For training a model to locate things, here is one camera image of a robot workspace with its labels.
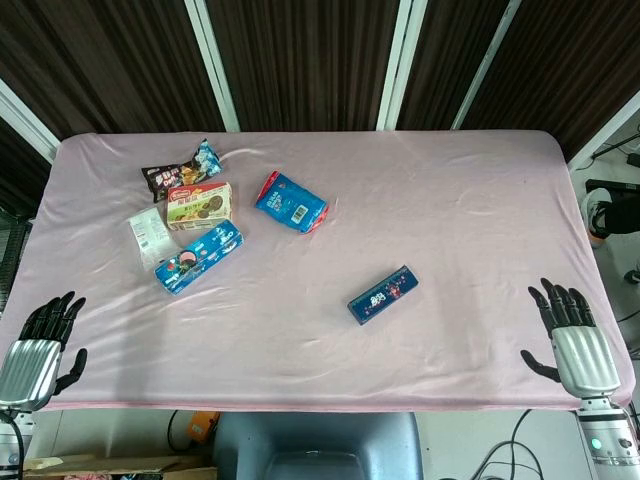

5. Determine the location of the blue Oreo cookie box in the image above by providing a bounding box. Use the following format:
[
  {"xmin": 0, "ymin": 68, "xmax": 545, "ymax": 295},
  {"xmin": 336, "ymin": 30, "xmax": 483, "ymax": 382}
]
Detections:
[{"xmin": 153, "ymin": 218, "xmax": 246, "ymax": 297}]

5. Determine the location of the green cream cookie box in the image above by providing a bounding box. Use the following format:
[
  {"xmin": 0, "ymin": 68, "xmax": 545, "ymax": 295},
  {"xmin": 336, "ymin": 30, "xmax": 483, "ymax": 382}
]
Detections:
[{"xmin": 166, "ymin": 181, "xmax": 235, "ymax": 232}]

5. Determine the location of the orange device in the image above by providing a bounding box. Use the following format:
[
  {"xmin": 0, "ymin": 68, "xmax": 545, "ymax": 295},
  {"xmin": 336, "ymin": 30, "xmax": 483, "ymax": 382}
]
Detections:
[{"xmin": 185, "ymin": 410, "xmax": 221, "ymax": 446}]

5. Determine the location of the black floor cable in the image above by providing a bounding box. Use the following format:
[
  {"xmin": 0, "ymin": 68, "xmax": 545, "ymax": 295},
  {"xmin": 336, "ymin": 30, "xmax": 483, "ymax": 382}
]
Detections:
[{"xmin": 472, "ymin": 409, "xmax": 581, "ymax": 480}]

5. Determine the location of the white frame post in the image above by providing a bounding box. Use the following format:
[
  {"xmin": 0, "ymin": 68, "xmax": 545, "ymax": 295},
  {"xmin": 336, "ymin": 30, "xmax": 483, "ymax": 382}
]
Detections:
[
  {"xmin": 183, "ymin": 0, "xmax": 240, "ymax": 134},
  {"xmin": 452, "ymin": 0, "xmax": 521, "ymax": 130},
  {"xmin": 567, "ymin": 87, "xmax": 640, "ymax": 171},
  {"xmin": 375, "ymin": 0, "xmax": 429, "ymax": 132},
  {"xmin": 0, "ymin": 79, "xmax": 61, "ymax": 164}
]

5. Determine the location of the white tissue packet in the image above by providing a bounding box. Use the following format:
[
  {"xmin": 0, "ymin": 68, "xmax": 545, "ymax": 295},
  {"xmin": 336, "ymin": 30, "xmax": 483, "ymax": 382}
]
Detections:
[{"xmin": 127, "ymin": 207, "xmax": 177, "ymax": 274}]

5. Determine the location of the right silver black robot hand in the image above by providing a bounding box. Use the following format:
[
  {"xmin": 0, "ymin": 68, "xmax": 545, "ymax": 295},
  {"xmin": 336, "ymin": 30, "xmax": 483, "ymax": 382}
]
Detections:
[{"xmin": 519, "ymin": 277, "xmax": 623, "ymax": 399}]

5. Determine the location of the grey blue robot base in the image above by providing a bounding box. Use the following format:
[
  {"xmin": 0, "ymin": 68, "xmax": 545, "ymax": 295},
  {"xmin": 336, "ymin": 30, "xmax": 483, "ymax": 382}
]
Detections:
[{"xmin": 212, "ymin": 412, "xmax": 425, "ymax": 480}]

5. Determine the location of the dark brown snack packet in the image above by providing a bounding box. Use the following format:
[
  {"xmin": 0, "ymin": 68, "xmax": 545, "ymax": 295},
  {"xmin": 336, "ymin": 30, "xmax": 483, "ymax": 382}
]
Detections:
[{"xmin": 141, "ymin": 160, "xmax": 201, "ymax": 203}]

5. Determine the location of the light blue snack packet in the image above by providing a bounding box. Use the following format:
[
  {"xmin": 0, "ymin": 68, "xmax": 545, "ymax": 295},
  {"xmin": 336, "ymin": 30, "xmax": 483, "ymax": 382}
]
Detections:
[{"xmin": 193, "ymin": 138, "xmax": 222, "ymax": 177}]

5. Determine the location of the blue glasses case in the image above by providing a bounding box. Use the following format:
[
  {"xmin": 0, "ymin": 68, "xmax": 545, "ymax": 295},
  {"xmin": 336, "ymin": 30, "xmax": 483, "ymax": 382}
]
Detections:
[{"xmin": 347, "ymin": 265, "xmax": 420, "ymax": 327}]

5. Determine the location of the blue red cookie bag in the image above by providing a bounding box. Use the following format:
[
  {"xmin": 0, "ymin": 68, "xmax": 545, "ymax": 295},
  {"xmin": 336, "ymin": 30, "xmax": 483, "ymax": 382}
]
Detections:
[{"xmin": 254, "ymin": 170, "xmax": 330, "ymax": 235}]

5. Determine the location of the pink tablecloth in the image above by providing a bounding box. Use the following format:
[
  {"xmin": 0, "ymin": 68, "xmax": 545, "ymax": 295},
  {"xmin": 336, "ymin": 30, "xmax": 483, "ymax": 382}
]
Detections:
[{"xmin": 0, "ymin": 130, "xmax": 632, "ymax": 414}]

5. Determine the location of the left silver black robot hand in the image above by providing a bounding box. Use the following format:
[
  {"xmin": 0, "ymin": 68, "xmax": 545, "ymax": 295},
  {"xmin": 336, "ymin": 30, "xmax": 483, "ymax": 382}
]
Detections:
[{"xmin": 0, "ymin": 291, "xmax": 89, "ymax": 412}]

